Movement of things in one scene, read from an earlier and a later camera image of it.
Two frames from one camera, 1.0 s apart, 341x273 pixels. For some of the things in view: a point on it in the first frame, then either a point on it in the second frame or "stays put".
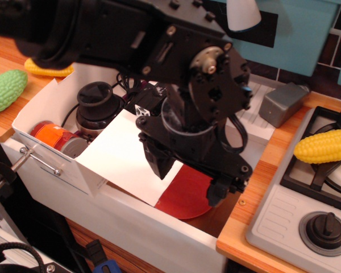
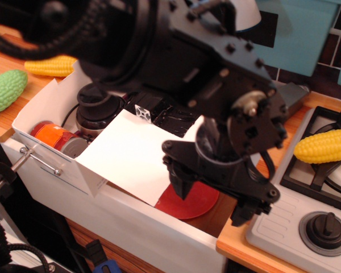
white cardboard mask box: (117, 160) stays put
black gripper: (185, 136) to (229, 154)
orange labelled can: (69, 143) stays put
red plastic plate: (186, 197) stays put
